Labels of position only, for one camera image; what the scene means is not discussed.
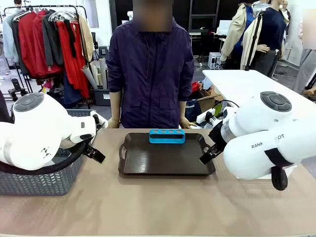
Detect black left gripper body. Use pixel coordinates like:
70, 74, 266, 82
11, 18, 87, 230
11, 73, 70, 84
82, 141, 98, 156

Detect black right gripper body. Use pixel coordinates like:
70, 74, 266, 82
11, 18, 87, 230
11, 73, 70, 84
208, 122, 227, 149

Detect person's right forearm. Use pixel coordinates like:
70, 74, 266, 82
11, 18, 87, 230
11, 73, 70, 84
110, 91, 122, 120

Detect person's left forearm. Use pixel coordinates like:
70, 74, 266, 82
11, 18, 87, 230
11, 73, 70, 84
178, 100, 189, 119

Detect person's left hand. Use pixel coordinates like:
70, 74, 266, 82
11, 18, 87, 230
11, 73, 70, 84
179, 117, 198, 129

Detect white power strip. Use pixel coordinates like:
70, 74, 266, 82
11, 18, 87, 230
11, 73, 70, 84
196, 110, 219, 124

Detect brown cardboard box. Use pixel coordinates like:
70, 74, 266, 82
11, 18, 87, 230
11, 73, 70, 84
197, 88, 224, 112

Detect blue test tube rack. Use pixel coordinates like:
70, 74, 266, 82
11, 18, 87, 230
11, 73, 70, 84
149, 128, 186, 146

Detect dark brown plastic tray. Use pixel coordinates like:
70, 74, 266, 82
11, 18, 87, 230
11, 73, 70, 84
118, 132, 217, 176

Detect grey storage bin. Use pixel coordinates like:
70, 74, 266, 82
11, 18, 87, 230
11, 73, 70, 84
92, 87, 112, 107

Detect white table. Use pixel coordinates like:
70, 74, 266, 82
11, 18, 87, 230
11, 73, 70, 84
202, 70, 316, 121

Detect grey plastic basket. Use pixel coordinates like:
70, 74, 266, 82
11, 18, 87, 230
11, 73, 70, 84
0, 109, 109, 197

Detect rolled paper bundle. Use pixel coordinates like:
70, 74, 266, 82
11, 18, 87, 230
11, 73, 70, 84
81, 58, 110, 90

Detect white computer case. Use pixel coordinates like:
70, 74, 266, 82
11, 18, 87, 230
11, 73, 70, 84
207, 51, 223, 70

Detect red hanging dress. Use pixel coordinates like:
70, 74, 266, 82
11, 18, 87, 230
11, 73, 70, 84
55, 19, 91, 99

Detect person in purple jacket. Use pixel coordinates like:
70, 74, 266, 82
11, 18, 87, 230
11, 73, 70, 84
106, 0, 196, 129

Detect mannequin in beige coat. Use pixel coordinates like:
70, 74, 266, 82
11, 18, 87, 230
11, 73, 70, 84
220, 1, 258, 71

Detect beige hanging garment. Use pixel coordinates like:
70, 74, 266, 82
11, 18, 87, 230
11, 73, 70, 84
78, 14, 96, 63

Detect dark grey hanging garment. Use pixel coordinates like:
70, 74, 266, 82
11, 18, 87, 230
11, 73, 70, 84
41, 9, 65, 67

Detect blurred person in grey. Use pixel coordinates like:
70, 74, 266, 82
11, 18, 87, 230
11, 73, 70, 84
293, 9, 316, 96

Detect mannequin in navy top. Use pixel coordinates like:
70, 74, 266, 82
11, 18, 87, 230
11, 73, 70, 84
240, 0, 288, 78

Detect red hanging jacket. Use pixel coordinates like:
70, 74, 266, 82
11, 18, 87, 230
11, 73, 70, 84
17, 10, 64, 79

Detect light grey hanging garment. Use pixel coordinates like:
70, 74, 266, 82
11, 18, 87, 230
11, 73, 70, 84
2, 13, 20, 65

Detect black metal clothes rack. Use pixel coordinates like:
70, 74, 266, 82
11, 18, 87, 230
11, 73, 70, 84
3, 4, 91, 109

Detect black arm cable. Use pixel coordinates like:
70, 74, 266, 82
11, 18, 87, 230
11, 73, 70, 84
0, 142, 89, 176

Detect black camera stand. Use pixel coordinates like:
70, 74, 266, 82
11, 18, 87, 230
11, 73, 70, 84
7, 78, 28, 102

